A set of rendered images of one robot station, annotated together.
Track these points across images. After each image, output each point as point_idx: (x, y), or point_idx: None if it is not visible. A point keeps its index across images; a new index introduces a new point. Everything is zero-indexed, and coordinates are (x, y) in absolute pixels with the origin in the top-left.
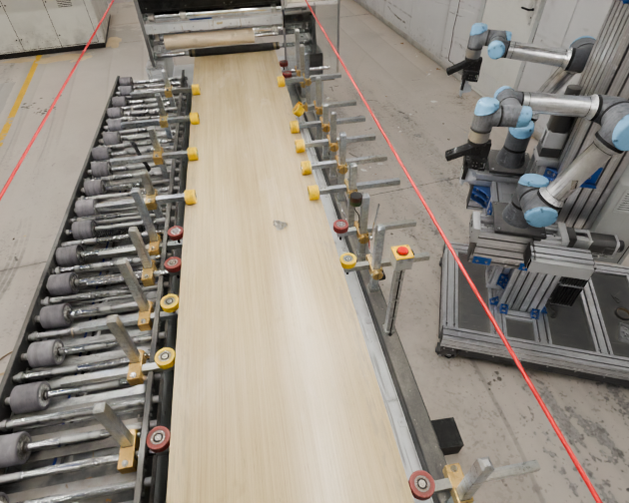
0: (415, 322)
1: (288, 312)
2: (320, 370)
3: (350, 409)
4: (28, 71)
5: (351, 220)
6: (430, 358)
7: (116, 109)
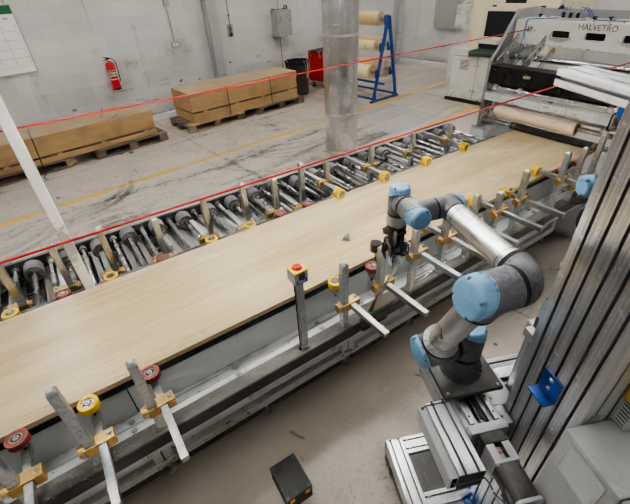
0: (414, 430)
1: (264, 270)
2: (223, 300)
3: (197, 322)
4: (457, 112)
5: (408, 282)
6: (379, 457)
7: (409, 138)
